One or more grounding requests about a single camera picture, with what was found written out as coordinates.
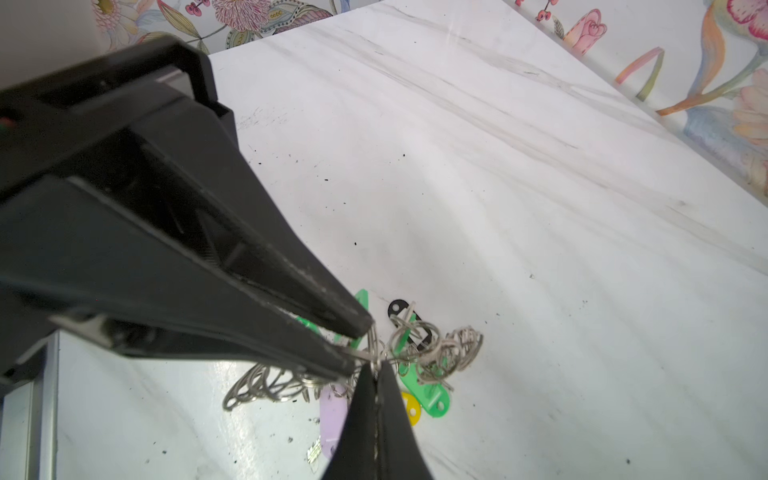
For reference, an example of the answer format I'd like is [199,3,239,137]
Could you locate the black key fob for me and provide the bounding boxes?
[387,299,436,353]

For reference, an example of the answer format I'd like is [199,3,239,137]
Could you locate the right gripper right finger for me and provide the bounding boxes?
[375,363,433,480]

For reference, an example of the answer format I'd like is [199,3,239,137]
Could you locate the yellow key tag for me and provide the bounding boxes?
[401,391,422,426]

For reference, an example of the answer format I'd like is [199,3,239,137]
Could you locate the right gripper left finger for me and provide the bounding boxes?
[322,364,377,480]

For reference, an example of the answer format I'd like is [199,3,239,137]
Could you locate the green tag inside disc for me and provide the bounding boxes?
[392,314,451,425]

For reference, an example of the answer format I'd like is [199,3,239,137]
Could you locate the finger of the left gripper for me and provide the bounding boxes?
[1,177,354,381]
[79,100,347,317]

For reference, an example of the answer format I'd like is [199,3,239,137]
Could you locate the aluminium mounting rail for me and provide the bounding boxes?
[1,333,60,480]

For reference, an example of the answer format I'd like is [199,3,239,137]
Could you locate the purple key tag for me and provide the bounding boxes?
[319,384,349,459]

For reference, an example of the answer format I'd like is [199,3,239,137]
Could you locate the green key tag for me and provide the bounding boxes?
[296,286,373,346]

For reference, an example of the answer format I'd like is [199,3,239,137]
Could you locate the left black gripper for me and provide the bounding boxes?
[1,37,237,197]

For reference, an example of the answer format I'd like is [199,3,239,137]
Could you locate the round metal key organizer disc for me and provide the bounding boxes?
[222,320,484,411]

